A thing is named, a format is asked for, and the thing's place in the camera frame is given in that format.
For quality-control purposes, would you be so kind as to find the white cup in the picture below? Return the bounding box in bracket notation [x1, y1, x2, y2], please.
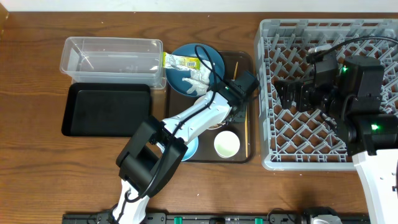
[214, 131, 240, 159]

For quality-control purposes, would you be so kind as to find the pink white bowl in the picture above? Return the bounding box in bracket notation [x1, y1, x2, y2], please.
[194, 96, 226, 130]

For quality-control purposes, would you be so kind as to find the white tissue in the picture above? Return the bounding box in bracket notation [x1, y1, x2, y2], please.
[182, 60, 211, 96]

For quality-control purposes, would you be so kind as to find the light blue bowl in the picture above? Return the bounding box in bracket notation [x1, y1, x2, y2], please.
[182, 137, 199, 162]

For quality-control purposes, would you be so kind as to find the dark blue plate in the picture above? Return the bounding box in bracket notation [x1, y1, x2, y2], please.
[162, 44, 225, 96]

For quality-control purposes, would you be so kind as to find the green yellow snack wrapper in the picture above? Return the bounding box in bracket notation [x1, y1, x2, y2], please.
[162, 52, 201, 71]

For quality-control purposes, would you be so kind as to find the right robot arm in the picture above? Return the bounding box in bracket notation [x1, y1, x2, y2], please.
[274, 54, 397, 223]

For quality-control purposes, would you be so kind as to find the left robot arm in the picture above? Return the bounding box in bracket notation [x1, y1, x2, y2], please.
[111, 71, 259, 223]

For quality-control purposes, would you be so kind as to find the grey dishwasher rack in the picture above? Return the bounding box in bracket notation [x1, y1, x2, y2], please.
[254, 19, 397, 171]

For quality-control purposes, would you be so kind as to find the black waste tray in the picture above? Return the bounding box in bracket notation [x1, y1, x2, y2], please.
[62, 83, 152, 137]

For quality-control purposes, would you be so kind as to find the clear plastic waste bin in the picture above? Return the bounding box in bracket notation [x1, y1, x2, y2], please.
[60, 37, 166, 90]

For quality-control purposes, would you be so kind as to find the right wooden chopstick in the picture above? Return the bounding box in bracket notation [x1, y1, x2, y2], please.
[244, 107, 249, 158]

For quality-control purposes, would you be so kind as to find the wooden chopstick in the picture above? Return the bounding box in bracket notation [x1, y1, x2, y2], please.
[233, 62, 239, 80]
[244, 107, 249, 158]

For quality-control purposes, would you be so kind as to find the brown serving tray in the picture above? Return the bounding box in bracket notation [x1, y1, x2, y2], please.
[183, 49, 256, 164]

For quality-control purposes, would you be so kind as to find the left wooden chopstick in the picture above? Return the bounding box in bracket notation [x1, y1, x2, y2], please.
[233, 62, 239, 80]

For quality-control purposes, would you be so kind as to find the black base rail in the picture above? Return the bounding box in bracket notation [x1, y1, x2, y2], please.
[62, 207, 371, 224]

